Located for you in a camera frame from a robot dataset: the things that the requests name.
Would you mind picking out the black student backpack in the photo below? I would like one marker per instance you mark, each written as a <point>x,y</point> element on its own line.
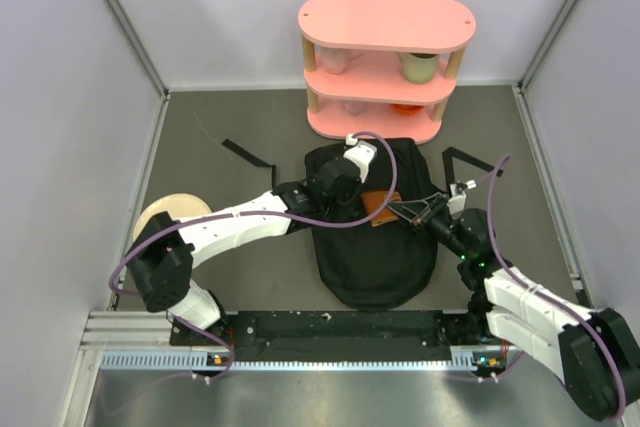
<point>378,268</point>

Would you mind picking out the clear glass cup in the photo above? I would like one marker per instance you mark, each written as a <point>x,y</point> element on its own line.
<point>354,108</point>

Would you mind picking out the green mug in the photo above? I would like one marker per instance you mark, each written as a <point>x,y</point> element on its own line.
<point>418,68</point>

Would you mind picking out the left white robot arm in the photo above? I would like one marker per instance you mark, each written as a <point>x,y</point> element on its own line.
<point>167,250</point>

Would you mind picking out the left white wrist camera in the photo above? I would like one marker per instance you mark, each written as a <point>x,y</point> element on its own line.
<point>361,153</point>

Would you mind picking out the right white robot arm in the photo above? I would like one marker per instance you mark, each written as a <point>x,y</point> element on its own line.
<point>593,353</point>

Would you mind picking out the pink three-tier shelf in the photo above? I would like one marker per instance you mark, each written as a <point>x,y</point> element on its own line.
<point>381,29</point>

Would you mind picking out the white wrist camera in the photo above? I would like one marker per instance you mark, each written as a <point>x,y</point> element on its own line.
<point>361,153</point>
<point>458,195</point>

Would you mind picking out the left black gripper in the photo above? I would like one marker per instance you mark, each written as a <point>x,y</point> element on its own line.
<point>348,208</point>

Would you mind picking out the cream floral plate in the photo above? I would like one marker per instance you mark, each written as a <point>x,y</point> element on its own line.
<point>177,205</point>

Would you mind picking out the grey cable duct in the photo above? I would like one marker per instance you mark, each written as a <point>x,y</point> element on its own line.
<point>453,359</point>

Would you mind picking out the pink mug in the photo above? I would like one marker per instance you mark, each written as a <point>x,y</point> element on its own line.
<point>336,61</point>

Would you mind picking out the orange bowl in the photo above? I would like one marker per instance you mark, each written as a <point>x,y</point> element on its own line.
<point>407,110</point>

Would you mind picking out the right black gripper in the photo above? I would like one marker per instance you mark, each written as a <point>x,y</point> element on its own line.
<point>416,211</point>

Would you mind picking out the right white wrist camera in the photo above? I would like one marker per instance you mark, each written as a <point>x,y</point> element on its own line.
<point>458,195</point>

